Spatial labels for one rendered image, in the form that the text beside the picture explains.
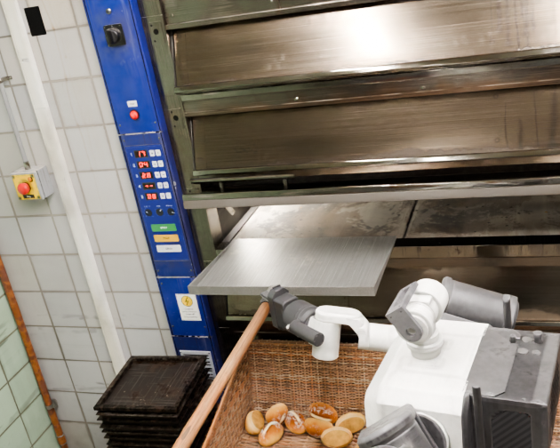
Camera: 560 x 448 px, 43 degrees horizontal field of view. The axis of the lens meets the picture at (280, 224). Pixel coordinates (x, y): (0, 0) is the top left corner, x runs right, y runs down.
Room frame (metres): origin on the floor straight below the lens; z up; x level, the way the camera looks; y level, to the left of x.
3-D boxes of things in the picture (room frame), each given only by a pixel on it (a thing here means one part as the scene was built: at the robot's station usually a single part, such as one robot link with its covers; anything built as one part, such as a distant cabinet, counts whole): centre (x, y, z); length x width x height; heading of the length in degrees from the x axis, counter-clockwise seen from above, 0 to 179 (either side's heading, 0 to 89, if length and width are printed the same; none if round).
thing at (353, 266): (1.91, -0.03, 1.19); 0.55 x 0.36 x 0.03; 68
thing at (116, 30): (2.13, 0.38, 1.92); 0.06 x 0.04 x 0.11; 68
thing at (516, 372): (1.00, -0.26, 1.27); 0.34 x 0.30 x 0.36; 150
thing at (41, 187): (2.31, 0.80, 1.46); 0.10 x 0.07 x 0.10; 68
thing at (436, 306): (1.03, -0.21, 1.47); 0.10 x 0.07 x 0.09; 150
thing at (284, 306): (1.59, 0.01, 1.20); 0.12 x 0.10 x 0.13; 33
